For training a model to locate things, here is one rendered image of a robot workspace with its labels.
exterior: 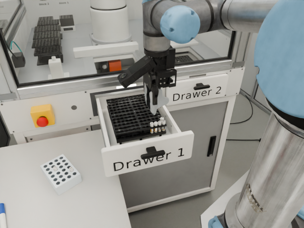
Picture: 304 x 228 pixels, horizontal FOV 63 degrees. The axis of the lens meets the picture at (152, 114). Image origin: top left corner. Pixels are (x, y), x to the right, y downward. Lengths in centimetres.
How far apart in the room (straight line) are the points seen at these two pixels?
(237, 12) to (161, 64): 27
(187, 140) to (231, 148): 140
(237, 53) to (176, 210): 104
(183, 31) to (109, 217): 55
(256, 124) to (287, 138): 219
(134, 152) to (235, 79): 66
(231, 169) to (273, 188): 163
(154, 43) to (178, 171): 95
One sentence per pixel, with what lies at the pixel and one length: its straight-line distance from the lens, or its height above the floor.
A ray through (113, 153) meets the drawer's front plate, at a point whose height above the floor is 91.
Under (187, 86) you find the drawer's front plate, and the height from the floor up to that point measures 90.
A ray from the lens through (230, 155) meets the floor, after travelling 210.
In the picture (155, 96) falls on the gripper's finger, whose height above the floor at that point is 105.
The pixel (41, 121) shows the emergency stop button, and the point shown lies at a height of 89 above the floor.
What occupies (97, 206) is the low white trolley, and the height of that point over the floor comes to 76.
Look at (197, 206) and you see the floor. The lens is 175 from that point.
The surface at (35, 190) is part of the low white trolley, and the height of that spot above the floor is 76.
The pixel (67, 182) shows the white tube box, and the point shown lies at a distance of 86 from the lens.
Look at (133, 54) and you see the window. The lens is 98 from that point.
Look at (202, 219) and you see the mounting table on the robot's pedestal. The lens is 80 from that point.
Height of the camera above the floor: 143
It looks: 36 degrees down
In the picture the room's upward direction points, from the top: straight up
